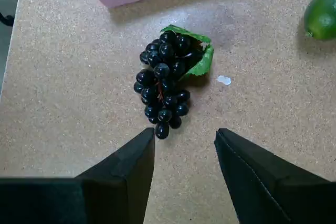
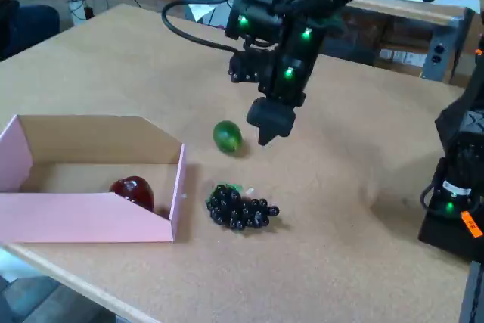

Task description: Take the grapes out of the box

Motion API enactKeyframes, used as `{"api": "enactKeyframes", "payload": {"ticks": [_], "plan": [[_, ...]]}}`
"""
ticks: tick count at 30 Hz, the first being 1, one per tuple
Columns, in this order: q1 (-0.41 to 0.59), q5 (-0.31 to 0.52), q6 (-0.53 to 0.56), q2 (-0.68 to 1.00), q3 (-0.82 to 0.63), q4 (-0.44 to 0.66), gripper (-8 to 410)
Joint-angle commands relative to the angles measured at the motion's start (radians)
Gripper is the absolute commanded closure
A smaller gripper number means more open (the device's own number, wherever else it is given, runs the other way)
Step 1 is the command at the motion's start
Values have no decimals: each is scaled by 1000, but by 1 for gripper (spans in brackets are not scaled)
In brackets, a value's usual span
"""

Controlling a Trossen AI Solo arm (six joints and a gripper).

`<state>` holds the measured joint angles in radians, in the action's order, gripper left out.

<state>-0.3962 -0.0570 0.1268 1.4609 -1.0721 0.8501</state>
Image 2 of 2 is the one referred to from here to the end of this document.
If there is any grey metal post with outlets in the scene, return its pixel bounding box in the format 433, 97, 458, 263
422, 11, 476, 82

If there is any pink cardboard bin box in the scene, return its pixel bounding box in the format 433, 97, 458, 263
0, 113, 187, 244

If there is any person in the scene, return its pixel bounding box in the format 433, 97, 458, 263
0, 0, 61, 62

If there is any black base cable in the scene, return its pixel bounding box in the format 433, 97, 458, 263
420, 182, 442, 210

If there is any round green toy fruit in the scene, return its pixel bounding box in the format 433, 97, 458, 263
213, 120, 243, 157

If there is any orange label tag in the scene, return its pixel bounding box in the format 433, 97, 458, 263
460, 211, 484, 239

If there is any red toy apple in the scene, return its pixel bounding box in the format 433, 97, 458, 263
108, 175, 156, 213

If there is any black toy grapes bunch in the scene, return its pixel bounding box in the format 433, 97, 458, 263
206, 183, 281, 230

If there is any black metal post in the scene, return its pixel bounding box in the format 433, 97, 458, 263
458, 260, 484, 323

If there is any labelled cardboard box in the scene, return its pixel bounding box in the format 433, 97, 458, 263
372, 41, 427, 78

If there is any small black camera box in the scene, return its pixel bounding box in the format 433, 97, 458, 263
228, 50, 272, 85

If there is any looped black camera cable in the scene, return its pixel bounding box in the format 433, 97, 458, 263
161, 0, 239, 55

